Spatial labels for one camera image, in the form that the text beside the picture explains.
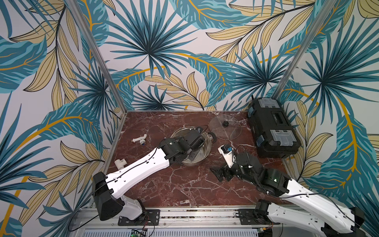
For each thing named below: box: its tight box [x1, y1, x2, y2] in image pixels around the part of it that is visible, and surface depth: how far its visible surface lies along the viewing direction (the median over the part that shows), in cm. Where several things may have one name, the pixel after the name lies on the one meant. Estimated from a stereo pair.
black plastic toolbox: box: [247, 97, 302, 159], surface depth 92 cm
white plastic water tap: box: [131, 133, 148, 146], surface depth 102 cm
